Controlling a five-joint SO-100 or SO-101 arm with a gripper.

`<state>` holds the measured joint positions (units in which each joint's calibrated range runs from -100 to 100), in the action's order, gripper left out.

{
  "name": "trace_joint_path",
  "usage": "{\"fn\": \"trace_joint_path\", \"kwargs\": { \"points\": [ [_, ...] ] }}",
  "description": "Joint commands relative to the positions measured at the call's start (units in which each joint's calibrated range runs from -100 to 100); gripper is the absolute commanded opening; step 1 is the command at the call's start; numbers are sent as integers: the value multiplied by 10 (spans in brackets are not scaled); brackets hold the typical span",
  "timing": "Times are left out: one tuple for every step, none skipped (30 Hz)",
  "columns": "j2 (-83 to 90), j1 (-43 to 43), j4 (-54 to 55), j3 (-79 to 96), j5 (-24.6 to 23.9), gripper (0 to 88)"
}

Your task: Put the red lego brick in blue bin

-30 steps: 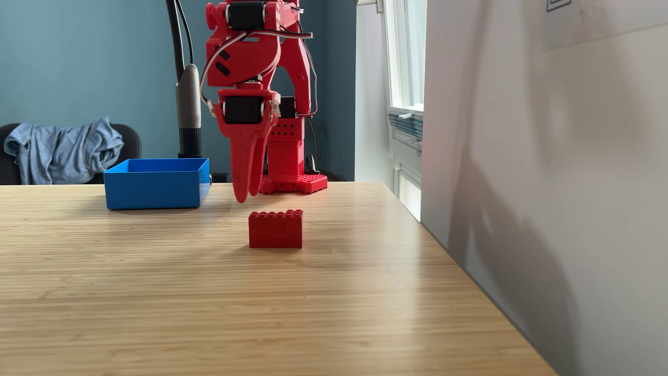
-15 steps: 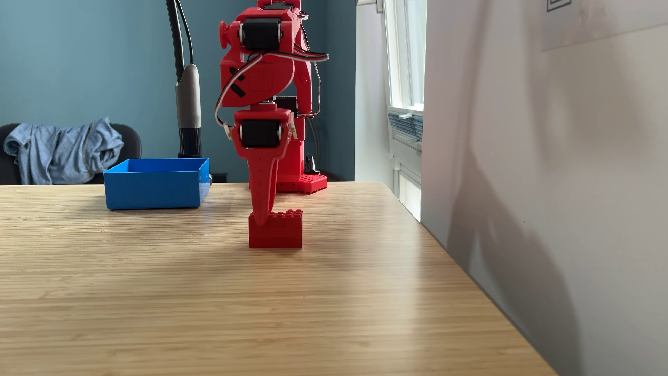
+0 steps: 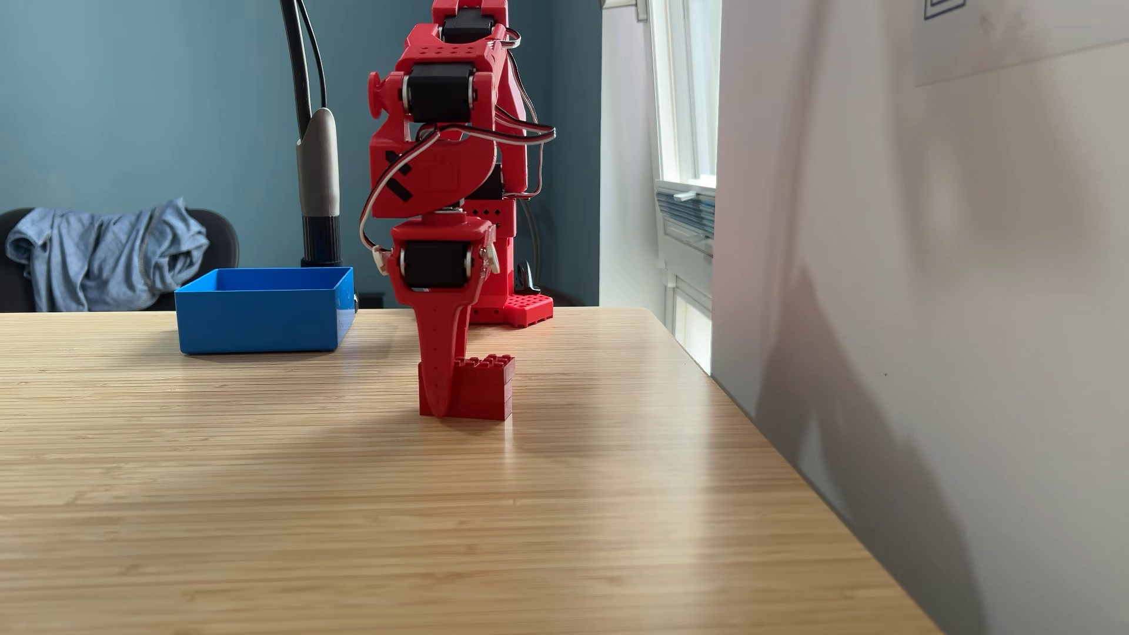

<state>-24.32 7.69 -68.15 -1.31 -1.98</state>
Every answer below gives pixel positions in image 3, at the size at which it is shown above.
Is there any red lego brick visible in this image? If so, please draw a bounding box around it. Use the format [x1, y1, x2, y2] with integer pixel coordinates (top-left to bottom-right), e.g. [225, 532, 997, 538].
[418, 353, 517, 423]

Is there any blue plastic bin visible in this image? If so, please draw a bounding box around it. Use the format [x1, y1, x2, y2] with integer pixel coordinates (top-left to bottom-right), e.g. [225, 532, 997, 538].
[173, 266, 358, 356]

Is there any black chair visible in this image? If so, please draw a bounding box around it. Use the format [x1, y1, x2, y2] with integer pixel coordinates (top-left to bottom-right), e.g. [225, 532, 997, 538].
[0, 206, 242, 314]

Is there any folded window blind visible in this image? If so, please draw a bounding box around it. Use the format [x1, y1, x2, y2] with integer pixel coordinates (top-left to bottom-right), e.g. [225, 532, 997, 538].
[655, 189, 718, 241]

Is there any window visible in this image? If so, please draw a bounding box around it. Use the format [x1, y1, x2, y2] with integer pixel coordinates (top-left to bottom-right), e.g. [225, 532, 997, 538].
[647, 0, 723, 192]

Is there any grey blue cloth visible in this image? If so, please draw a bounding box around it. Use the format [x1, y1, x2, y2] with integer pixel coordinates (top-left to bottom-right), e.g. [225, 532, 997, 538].
[5, 198, 211, 314]

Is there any black gooseneck camera stand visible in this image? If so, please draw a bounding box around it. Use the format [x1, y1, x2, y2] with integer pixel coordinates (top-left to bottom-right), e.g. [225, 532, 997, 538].
[279, 0, 344, 268]

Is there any thin black cable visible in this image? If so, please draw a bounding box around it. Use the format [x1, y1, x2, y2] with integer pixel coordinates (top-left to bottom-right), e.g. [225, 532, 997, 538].
[295, 0, 330, 112]

